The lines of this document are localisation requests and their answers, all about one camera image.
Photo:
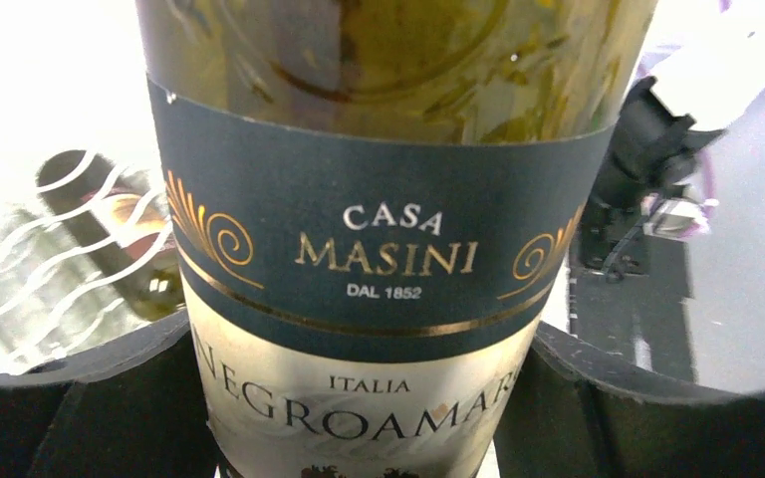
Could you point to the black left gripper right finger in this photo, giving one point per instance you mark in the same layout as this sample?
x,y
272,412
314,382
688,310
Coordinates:
x,y
576,411

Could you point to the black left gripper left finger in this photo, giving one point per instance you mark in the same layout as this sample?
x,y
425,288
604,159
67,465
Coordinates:
x,y
133,407

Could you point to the dark olive wine bottle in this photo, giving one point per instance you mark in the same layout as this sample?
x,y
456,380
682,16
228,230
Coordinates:
x,y
154,290

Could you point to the green wine bottle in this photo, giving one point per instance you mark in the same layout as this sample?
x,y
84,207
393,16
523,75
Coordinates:
x,y
372,201

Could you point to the clear glass wine bottle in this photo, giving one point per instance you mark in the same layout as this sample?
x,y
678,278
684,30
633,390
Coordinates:
x,y
18,324

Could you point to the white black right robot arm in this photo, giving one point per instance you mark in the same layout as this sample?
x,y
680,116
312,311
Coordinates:
x,y
651,151

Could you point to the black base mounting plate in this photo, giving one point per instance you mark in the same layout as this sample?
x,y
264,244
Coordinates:
x,y
639,318

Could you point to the white wire wine rack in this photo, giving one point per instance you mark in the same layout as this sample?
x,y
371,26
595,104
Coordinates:
x,y
88,311

